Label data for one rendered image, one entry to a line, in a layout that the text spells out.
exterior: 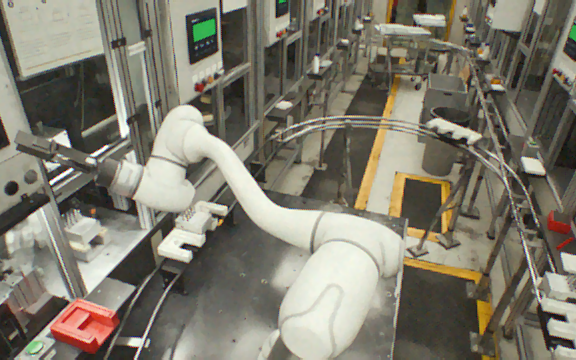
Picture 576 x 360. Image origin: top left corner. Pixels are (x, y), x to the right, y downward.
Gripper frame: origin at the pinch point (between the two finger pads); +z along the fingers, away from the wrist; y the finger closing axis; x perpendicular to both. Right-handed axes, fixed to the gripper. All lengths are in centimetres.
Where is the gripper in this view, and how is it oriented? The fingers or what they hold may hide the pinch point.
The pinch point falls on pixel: (29, 144)
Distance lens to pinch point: 107.8
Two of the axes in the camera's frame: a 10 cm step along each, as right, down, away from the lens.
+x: -2.2, 9.3, -2.8
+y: 5.5, -1.2, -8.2
